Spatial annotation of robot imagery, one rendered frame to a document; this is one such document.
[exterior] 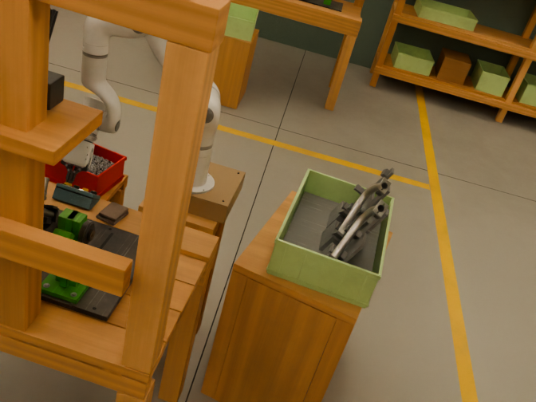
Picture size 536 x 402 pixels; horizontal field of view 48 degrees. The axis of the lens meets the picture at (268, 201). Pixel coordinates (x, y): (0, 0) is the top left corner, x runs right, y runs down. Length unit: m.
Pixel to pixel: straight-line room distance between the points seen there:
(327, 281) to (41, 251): 1.14
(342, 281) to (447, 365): 1.38
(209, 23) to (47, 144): 0.48
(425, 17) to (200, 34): 5.61
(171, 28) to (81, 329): 1.01
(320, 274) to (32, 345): 1.04
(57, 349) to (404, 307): 2.38
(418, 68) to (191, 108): 5.74
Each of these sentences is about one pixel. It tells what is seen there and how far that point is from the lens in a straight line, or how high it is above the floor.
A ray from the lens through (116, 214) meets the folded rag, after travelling 2.27.
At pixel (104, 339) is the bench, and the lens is 1.88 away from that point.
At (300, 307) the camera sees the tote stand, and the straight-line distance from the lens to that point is 2.36.
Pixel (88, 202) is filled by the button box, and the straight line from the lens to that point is 2.32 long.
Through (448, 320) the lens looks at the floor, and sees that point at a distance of 3.84.
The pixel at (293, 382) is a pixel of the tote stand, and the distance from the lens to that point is 2.63.
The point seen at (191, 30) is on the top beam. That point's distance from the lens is 1.23.
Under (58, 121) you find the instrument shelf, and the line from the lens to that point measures 1.55.
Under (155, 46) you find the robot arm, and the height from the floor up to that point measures 1.49.
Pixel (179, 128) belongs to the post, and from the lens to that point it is 1.31.
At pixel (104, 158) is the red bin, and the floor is 0.87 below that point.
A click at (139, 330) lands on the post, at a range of 1.70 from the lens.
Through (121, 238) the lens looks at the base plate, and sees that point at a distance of 2.21.
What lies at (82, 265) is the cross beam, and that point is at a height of 1.25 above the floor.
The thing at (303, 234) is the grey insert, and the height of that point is 0.85.
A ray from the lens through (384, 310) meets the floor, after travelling 3.67.
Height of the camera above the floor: 2.27
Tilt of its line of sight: 32 degrees down
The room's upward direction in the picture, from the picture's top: 16 degrees clockwise
